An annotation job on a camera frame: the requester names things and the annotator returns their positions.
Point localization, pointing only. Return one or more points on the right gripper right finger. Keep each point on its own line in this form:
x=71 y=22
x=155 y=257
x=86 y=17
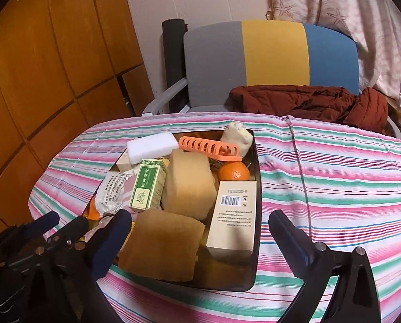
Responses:
x=354 y=298

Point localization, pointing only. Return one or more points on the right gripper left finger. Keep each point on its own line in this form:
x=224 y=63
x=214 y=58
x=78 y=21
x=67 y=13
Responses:
x=84 y=262

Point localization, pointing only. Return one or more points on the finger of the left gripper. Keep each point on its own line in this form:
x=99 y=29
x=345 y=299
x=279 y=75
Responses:
x=34 y=229
x=70 y=233

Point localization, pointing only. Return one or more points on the orange white snack bag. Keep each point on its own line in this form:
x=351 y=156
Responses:
x=114 y=193

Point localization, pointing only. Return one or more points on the tan sponge block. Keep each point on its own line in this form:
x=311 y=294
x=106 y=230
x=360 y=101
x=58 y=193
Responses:
x=190 y=185
x=162 y=246

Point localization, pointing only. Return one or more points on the green yellow medicine box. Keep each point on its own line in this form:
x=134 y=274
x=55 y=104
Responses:
x=148 y=188

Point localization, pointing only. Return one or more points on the white foam block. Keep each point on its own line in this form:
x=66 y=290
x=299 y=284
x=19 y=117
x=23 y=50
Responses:
x=151 y=147

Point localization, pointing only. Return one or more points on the cream tall carton box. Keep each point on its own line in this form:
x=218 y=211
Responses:
x=232 y=230

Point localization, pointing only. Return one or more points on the orange mandarin fruit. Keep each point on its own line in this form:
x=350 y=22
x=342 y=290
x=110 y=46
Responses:
x=233 y=171

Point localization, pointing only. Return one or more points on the orange plastic rack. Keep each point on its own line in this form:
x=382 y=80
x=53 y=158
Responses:
x=213 y=149

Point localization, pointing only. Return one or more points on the cream sock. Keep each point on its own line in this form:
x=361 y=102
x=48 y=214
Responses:
x=235 y=133

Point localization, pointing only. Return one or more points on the small cream box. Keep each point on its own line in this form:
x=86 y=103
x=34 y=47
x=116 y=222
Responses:
x=123 y=164

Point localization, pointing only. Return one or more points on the striped pink tablecloth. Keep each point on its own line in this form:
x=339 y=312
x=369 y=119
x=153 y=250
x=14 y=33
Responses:
x=340 y=185

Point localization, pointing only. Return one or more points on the gold tin tray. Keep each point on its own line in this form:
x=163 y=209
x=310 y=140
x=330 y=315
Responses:
x=210 y=273

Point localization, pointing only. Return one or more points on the wooden wardrobe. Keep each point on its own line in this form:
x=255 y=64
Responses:
x=65 y=65

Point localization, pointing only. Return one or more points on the dark red puffer jacket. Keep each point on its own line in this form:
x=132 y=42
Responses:
x=367 y=111

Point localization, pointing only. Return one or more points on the grey yellow blue chair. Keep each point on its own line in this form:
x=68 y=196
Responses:
x=208 y=62

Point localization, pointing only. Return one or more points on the pink curtain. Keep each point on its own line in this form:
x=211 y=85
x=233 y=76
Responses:
x=374 y=25

